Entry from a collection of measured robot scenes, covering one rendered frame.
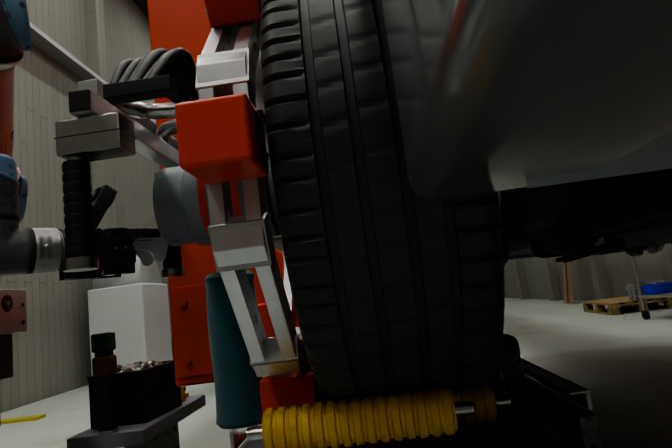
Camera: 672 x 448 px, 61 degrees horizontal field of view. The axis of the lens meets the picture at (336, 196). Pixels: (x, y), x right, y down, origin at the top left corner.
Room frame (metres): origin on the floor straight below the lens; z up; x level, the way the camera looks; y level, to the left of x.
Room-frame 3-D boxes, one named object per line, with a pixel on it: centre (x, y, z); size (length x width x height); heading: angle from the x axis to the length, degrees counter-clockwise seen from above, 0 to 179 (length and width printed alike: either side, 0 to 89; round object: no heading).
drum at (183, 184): (0.91, 0.17, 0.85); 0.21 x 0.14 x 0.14; 87
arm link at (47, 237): (0.94, 0.49, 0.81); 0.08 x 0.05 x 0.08; 42
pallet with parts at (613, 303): (8.13, -3.79, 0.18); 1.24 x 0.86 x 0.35; 177
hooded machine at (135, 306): (7.37, 2.78, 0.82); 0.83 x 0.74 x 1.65; 177
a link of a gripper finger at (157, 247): (1.05, 0.33, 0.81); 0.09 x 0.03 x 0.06; 123
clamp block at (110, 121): (0.75, 0.31, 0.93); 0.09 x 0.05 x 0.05; 87
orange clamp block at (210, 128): (0.59, 0.11, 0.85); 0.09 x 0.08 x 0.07; 177
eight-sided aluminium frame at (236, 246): (0.91, 0.10, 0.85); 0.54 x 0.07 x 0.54; 177
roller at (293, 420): (0.78, 0.01, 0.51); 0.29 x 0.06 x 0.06; 87
